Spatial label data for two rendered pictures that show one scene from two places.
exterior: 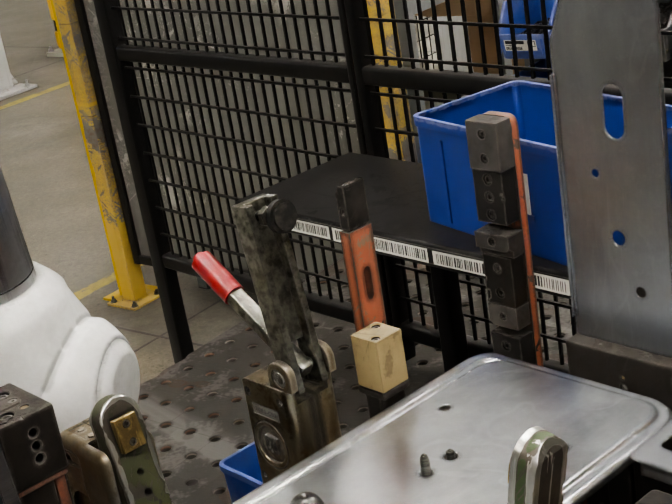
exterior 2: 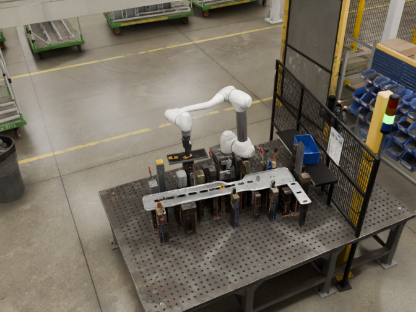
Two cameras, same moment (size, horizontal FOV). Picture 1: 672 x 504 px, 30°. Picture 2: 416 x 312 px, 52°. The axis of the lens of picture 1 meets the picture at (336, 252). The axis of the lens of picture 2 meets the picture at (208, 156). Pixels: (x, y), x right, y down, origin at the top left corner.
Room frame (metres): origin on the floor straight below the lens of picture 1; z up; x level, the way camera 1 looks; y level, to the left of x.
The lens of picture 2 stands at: (-2.11, -0.79, 3.51)
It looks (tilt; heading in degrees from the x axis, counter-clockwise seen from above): 37 degrees down; 25
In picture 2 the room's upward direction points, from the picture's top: 1 degrees counter-clockwise
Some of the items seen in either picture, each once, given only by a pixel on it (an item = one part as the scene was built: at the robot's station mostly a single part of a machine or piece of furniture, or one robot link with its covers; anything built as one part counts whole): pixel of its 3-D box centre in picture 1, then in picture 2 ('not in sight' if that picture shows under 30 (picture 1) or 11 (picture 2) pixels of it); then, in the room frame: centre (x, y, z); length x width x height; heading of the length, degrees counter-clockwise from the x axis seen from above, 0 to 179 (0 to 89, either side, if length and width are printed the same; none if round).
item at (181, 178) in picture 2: not in sight; (182, 190); (0.51, 0.67, 0.90); 0.13 x 0.10 x 0.41; 40
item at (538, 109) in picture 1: (558, 170); (306, 149); (1.31, -0.26, 1.10); 0.30 x 0.17 x 0.13; 30
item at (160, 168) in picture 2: not in sight; (161, 181); (0.53, 0.90, 0.92); 0.08 x 0.08 x 0.44; 40
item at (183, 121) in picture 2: not in sight; (184, 120); (0.70, 0.71, 1.54); 0.13 x 0.11 x 0.16; 73
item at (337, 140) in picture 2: not in sight; (335, 146); (1.17, -0.53, 1.30); 0.23 x 0.02 x 0.31; 40
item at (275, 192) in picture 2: not in sight; (272, 203); (0.70, -0.13, 0.87); 0.12 x 0.09 x 0.35; 40
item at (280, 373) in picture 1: (281, 376); not in sight; (0.98, 0.06, 1.06); 0.03 x 0.01 x 0.03; 40
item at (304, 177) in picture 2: not in sight; (303, 190); (0.97, -0.34, 0.88); 0.08 x 0.08 x 0.36; 40
